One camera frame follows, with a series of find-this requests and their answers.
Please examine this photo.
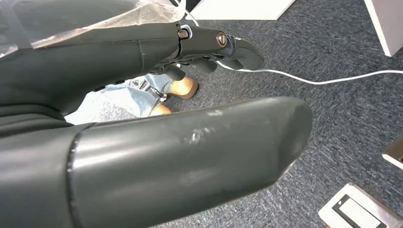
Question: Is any clear plastic film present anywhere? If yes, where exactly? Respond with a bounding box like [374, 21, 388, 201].
[0, 0, 187, 59]

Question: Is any white furniture panel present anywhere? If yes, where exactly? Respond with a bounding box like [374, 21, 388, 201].
[185, 0, 297, 21]
[364, 0, 403, 58]

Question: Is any metal floor socket plate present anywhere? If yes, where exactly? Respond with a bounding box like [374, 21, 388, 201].
[318, 182, 403, 228]
[382, 135, 403, 171]

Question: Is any white floor cable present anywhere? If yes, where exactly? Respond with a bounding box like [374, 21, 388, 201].
[184, 8, 403, 86]

